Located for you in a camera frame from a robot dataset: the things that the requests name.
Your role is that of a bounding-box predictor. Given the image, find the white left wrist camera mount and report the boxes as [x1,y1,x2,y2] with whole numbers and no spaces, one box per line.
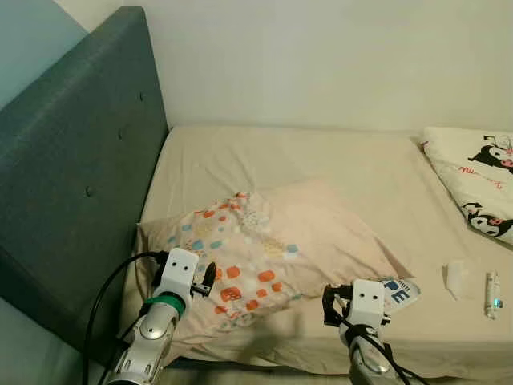
[152,248,200,300]

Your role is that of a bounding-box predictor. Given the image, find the teal upholstered headboard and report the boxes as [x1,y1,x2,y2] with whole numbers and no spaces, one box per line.
[0,6,172,355]

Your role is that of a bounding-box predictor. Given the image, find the cream cartoon print quilt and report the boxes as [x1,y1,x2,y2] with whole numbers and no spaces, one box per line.
[421,127,513,246]

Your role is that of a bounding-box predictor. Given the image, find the pink patterned pillow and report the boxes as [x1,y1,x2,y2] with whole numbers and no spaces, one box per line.
[135,178,415,367]

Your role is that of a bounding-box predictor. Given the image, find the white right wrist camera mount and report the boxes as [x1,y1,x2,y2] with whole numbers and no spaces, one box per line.
[351,279,390,329]

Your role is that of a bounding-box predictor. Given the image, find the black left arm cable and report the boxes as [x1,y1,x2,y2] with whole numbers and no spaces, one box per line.
[82,251,168,385]

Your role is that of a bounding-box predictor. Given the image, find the white book blue letters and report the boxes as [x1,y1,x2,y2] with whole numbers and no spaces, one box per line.
[377,277,422,314]

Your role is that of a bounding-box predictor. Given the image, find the white squeezed tube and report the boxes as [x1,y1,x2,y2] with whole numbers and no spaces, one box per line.
[484,271,503,321]

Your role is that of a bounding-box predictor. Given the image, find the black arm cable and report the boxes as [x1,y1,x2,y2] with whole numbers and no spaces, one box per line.
[82,251,168,385]
[333,309,430,385]

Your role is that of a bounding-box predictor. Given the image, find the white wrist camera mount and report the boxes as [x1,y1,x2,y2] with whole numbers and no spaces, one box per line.
[351,279,390,329]
[152,248,200,300]

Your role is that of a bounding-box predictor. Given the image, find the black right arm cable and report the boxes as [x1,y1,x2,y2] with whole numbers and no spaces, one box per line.
[333,309,430,385]

